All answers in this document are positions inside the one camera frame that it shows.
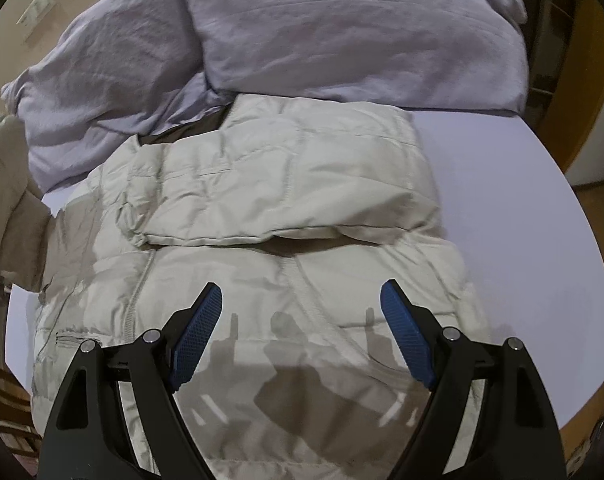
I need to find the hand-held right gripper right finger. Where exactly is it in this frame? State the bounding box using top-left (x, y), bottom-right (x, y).
top-left (380, 279), bottom-right (568, 480)

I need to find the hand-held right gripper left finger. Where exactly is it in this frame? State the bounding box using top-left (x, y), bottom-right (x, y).
top-left (39, 281), bottom-right (224, 480)

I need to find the beige puffer jacket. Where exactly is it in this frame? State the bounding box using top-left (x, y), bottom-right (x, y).
top-left (0, 94), bottom-right (494, 480)

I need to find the bed with lilac sheet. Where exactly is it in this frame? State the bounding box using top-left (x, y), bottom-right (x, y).
top-left (4, 107), bottom-right (604, 443)

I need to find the wooden shelf unit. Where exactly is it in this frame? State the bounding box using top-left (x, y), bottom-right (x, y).
top-left (0, 250), bottom-right (44, 463)

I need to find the lilac crumpled duvet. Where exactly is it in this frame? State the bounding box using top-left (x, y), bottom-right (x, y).
top-left (1, 0), bottom-right (235, 194)

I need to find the lilac pillow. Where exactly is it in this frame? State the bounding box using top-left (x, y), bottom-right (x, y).
top-left (174, 0), bottom-right (529, 112)

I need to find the dark open closet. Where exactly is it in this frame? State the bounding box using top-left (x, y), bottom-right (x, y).
top-left (526, 0), bottom-right (585, 128)

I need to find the wooden door frame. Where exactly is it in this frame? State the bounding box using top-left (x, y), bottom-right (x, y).
top-left (557, 0), bottom-right (604, 178)

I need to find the wall switch panel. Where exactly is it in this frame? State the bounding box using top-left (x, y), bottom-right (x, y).
top-left (16, 0), bottom-right (58, 37)

